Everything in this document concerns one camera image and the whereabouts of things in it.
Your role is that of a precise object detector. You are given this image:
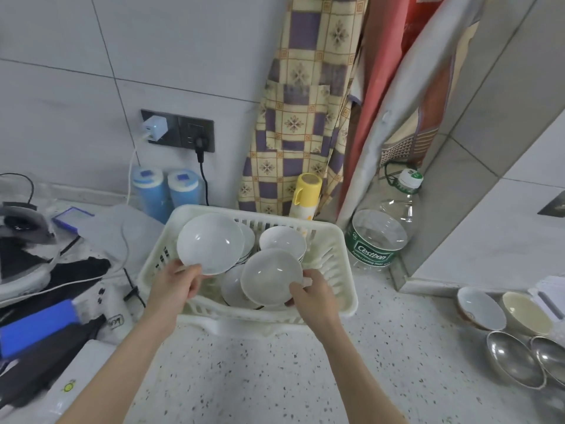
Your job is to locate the person's left hand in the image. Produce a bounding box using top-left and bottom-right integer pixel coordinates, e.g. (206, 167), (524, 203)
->
(145, 259), (204, 325)

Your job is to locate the orange patterned cloth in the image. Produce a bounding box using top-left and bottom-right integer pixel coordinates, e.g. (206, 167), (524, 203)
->
(379, 0), (479, 169)

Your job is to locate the black plug with cable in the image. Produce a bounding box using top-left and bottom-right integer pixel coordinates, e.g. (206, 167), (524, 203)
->
(193, 135), (211, 207)

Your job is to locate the white box with green mark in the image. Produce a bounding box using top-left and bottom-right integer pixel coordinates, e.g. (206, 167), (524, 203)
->
(43, 339), (148, 424)

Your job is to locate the blue white canister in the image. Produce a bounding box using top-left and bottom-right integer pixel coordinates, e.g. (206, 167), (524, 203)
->
(132, 166), (172, 224)
(167, 169), (200, 209)

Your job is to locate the person's right forearm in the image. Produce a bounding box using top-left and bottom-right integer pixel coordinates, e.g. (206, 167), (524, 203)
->
(309, 320), (409, 424)

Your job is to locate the cream bowl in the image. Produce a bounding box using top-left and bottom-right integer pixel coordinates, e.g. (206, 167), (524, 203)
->
(501, 291), (555, 337)

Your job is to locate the white bowl with brown outside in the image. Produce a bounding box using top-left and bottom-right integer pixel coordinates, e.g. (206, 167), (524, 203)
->
(456, 286), (507, 332)

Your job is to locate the white plastic dish basket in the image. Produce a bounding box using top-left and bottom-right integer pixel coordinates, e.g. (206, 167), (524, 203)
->
(138, 204), (359, 326)

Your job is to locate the white charger cable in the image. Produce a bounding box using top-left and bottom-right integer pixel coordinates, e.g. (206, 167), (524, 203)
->
(53, 143), (146, 289)

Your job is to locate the large clear plastic water bottle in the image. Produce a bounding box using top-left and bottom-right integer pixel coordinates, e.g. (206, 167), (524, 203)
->
(345, 168), (425, 272)

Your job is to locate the large white bowl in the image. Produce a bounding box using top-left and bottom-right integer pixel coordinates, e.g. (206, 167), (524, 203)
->
(177, 212), (246, 277)

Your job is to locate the black flat device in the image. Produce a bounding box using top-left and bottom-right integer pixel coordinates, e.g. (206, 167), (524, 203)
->
(0, 314), (107, 409)

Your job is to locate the black cable tie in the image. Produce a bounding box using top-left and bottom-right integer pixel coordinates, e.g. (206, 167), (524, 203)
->
(123, 268), (147, 309)

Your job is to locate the person's right hand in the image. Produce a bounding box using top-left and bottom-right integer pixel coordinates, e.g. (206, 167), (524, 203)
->
(284, 269), (343, 334)

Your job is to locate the white black kitchen appliance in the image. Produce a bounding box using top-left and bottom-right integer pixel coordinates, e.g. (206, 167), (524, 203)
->
(0, 202), (112, 305)

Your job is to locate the person's left forearm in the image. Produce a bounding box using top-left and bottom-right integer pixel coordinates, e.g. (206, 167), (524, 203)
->
(56, 304), (178, 424)

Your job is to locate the chequered purple yellow apron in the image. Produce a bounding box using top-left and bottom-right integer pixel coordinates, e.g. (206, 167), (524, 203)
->
(237, 0), (370, 218)

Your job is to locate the thin black cable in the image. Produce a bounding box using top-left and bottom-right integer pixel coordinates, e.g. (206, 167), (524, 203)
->
(0, 173), (36, 204)

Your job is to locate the small blue rimmed white box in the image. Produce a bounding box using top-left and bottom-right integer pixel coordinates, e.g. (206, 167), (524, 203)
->
(51, 206), (94, 233)

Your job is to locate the white usb charger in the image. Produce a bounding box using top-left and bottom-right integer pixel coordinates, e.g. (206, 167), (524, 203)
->
(142, 115), (168, 142)

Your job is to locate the steel bowl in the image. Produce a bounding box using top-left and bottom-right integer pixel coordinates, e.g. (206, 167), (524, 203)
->
(486, 330), (547, 390)
(529, 336), (565, 390)

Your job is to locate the yellow thermos bottle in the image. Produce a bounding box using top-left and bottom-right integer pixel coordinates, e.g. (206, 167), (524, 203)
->
(288, 173), (323, 221)

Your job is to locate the black wall socket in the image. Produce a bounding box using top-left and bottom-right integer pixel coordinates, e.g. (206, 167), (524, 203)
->
(141, 109), (216, 153)

